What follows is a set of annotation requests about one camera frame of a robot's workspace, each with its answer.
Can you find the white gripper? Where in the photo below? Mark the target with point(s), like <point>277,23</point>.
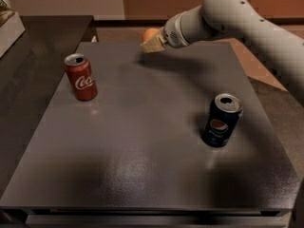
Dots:
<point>172,31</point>

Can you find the orange fruit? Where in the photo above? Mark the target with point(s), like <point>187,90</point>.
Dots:
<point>149,33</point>

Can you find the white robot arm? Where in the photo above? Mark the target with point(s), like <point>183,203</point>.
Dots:
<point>279,50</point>

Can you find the red coca-cola can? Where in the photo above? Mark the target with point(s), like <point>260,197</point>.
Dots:
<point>79,73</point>

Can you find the dark blue pepsi can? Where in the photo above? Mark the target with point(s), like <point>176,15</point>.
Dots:
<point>224,113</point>

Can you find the dark side counter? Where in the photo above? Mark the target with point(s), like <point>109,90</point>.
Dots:
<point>29,74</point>

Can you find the white box at left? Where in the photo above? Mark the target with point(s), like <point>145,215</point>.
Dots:
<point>10,32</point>

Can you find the patterned item on box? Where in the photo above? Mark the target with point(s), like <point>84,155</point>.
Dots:
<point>5,11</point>

